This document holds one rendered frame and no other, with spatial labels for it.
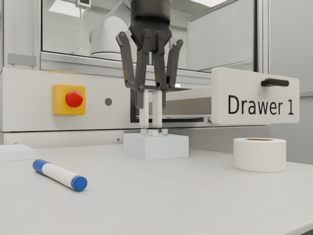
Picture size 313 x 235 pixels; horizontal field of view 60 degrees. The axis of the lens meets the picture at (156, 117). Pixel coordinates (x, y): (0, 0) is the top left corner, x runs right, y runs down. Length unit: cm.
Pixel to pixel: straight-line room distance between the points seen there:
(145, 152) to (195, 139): 50
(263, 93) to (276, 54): 201
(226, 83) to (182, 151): 16
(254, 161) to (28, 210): 27
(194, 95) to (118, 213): 42
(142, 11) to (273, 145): 31
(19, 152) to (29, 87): 23
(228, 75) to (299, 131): 197
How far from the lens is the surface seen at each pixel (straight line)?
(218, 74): 53
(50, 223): 21
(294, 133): 251
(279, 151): 39
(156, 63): 53
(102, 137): 76
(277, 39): 266
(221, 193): 27
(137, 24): 52
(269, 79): 59
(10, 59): 71
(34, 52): 72
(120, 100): 78
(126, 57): 49
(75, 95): 65
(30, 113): 70
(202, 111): 57
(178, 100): 64
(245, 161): 39
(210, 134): 99
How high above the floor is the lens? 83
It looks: level
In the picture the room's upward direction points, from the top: straight up
